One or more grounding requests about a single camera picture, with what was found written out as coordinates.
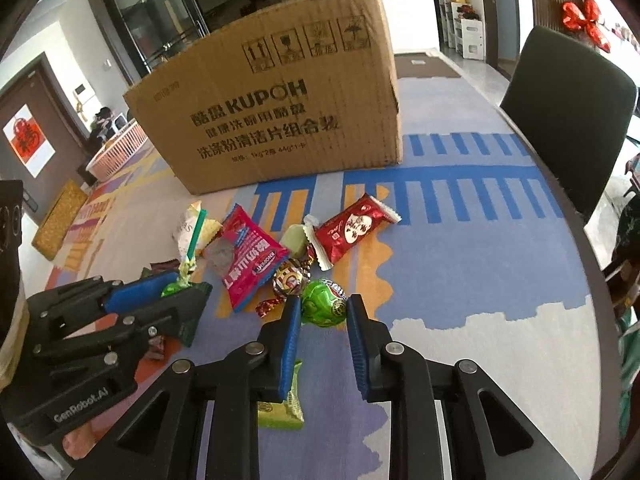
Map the red and white door poster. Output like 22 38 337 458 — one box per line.
2 104 56 178

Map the brown cardboard box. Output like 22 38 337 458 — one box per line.
123 0 403 196

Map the red gold wrapped candy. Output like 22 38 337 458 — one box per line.
255 296 286 320

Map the colourful printed tablecloth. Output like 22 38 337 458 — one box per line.
0 50 596 480

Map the black framed glass door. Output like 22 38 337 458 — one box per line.
85 0 311 87

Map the yellow woven mat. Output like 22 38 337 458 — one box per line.
31 180 90 262

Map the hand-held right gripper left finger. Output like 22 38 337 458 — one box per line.
67 296 304 480

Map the brown wooden door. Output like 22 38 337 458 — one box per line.
0 55 93 223

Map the red foil bow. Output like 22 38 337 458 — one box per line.
561 0 612 54

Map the white shelf rack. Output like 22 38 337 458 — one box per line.
435 0 485 61

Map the round striped foil candy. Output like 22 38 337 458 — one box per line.
272 258 313 301

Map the dark upholstered chair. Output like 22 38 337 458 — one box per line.
500 25 640 222

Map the dark green snack packet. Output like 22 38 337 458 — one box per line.
140 267 213 349

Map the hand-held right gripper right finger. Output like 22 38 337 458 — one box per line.
346 294 581 480

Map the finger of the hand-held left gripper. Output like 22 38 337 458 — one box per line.
27 272 180 342
32 286 212 377

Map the white snack packet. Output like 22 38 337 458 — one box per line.
172 201 203 257

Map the red snack packet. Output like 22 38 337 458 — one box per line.
302 194 402 269

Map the light green snack packet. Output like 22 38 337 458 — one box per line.
257 360 306 431

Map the white plastic basket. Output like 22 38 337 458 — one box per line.
85 120 151 181

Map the pink snack packet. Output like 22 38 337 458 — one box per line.
202 203 291 313

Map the green lollipop with green stick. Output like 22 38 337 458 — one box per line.
161 209 207 299

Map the green round foil candy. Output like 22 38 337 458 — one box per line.
301 278 348 328

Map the pale green candy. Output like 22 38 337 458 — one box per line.
280 224 313 256

